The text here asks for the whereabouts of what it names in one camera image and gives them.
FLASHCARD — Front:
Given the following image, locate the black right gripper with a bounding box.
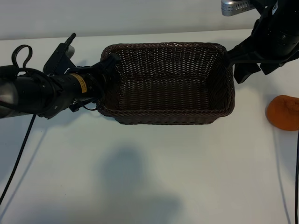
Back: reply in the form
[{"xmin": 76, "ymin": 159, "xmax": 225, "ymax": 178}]
[{"xmin": 225, "ymin": 20, "xmax": 299, "ymax": 84}]

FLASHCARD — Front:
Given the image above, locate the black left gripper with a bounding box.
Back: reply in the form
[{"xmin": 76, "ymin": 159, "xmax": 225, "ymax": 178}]
[{"xmin": 88, "ymin": 53, "xmax": 121, "ymax": 99}]

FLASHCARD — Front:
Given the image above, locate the orange fruit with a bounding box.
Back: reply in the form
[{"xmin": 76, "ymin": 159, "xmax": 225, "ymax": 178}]
[{"xmin": 266, "ymin": 95, "xmax": 299, "ymax": 132}]

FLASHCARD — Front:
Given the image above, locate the dark brown woven basket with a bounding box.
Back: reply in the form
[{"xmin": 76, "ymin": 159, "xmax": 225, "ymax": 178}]
[{"xmin": 96, "ymin": 42, "xmax": 235, "ymax": 126}]

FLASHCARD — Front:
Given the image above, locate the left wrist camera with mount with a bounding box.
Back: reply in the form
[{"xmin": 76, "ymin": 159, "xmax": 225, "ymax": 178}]
[{"xmin": 43, "ymin": 32, "xmax": 77, "ymax": 76}]

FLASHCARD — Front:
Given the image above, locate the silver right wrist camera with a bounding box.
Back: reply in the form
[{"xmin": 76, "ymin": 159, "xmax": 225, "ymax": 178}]
[{"xmin": 221, "ymin": 0, "xmax": 256, "ymax": 17}]

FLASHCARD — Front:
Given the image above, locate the black looped cable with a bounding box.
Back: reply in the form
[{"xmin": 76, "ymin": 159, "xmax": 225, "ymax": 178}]
[{"xmin": 11, "ymin": 44, "xmax": 33, "ymax": 70}]

